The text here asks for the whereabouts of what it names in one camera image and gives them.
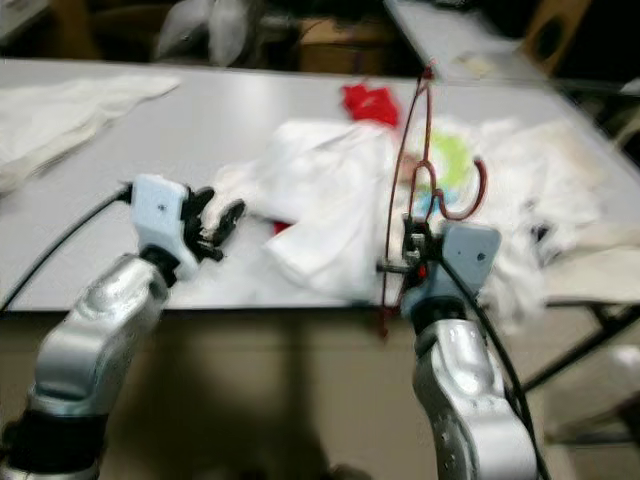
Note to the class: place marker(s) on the white side table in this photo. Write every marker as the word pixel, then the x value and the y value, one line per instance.
pixel 450 30

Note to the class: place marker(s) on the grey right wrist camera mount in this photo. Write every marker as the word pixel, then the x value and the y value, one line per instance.
pixel 470 260

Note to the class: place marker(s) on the beige cloth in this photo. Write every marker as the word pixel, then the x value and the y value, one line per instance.
pixel 592 262

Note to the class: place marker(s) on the plain white T-shirt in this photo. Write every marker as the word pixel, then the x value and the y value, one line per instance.
pixel 330 200

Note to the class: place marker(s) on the white T-shirt green print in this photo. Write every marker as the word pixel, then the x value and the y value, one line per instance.
pixel 458 160

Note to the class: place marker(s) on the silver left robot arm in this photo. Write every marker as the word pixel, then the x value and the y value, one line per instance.
pixel 90 340

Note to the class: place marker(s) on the grey pillow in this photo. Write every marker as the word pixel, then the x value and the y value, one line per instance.
pixel 182 30
pixel 232 28

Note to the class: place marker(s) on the black table leg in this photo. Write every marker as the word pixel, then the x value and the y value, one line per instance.
pixel 580 350

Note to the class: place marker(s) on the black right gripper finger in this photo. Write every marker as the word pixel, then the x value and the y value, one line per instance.
pixel 424 237
pixel 409 233

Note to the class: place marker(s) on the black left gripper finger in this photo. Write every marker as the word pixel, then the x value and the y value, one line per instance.
pixel 228 217
pixel 210 251

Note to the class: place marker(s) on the brown cardboard box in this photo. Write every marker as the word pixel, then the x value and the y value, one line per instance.
pixel 345 45

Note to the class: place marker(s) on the small red cloth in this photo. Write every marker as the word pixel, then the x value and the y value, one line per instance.
pixel 370 103

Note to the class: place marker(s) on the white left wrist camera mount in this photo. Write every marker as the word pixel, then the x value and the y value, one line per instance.
pixel 157 213

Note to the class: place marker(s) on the white shirt black print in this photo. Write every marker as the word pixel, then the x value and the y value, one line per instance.
pixel 550 180

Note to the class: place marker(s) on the white drawer cabinet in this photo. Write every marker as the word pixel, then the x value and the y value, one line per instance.
pixel 22 15

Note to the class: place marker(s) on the wooden speaker box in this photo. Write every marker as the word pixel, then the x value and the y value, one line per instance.
pixel 558 32

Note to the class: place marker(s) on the cream garment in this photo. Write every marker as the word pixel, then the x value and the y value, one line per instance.
pixel 60 120

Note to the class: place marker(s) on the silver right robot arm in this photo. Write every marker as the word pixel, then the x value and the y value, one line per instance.
pixel 470 400

